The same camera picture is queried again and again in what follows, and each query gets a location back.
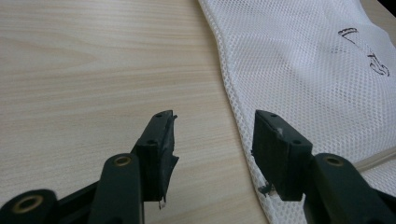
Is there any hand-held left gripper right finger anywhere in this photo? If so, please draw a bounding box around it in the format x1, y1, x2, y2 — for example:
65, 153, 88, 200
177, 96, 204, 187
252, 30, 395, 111
251, 109, 396, 224

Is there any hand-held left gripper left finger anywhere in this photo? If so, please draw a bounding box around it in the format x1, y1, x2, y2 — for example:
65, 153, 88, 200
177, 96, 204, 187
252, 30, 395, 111
88, 109, 180, 224

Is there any white mesh laundry bag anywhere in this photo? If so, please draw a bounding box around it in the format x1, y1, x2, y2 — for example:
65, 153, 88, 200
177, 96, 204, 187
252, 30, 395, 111
197, 0, 396, 224

